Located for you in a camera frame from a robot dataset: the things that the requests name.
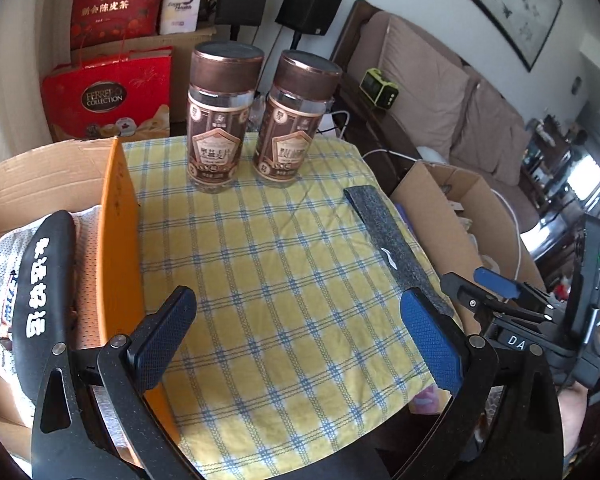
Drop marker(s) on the brown snack bar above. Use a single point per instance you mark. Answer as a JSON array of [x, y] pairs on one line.
[[10, 305]]

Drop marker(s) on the large beige sofa cushion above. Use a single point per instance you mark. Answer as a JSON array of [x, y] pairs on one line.
[[420, 85]]

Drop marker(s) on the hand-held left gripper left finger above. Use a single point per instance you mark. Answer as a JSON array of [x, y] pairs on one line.
[[165, 340]]

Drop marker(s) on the red gift bag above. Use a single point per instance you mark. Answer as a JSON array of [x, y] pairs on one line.
[[120, 5]]

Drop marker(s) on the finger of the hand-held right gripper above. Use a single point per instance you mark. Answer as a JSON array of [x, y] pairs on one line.
[[497, 284], [467, 292]]

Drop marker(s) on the yellow checked tablecloth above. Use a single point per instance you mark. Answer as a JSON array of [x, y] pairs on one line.
[[280, 260]]

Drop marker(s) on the brown lidded clear jar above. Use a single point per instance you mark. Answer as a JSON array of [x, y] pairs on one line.
[[220, 125], [292, 125]]

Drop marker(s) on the brown sofa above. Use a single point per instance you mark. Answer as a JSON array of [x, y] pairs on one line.
[[490, 195]]

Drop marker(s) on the black bag with white letters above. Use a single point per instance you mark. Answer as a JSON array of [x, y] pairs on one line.
[[50, 240]]

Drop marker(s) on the brown cardboard carton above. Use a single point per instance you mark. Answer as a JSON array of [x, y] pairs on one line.
[[190, 70]]

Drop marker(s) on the dark grey headband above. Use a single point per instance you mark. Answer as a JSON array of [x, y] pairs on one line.
[[395, 245]]

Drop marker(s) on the brown cardboard box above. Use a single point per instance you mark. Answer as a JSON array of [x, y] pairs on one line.
[[430, 195]]

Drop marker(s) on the cluttered dark shelf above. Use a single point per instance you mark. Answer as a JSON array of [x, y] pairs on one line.
[[565, 180]]

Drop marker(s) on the orange cardboard box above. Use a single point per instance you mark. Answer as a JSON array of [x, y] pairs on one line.
[[115, 240]]

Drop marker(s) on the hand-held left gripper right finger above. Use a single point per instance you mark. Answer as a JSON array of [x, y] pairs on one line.
[[430, 345]]

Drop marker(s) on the white tissue pack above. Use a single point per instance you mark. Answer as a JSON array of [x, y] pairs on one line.
[[180, 5]]

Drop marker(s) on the green portable device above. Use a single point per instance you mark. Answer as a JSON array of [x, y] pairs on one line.
[[379, 89]]

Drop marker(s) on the person's right forearm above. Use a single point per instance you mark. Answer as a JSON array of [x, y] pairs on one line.
[[574, 425]]

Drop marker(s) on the white curtain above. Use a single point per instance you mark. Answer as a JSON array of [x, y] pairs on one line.
[[25, 85]]

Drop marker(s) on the red chocolate box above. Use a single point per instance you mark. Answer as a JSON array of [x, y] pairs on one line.
[[105, 95]]

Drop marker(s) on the black speaker stand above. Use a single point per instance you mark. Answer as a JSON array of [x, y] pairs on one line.
[[296, 40]]

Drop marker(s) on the white mesh face mask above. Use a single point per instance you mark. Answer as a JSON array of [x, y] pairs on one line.
[[2, 260]]

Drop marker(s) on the framed ink painting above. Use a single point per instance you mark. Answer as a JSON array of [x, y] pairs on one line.
[[505, 5]]

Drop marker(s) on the small beige sofa cushion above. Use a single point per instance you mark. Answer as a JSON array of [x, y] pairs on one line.
[[517, 160]]

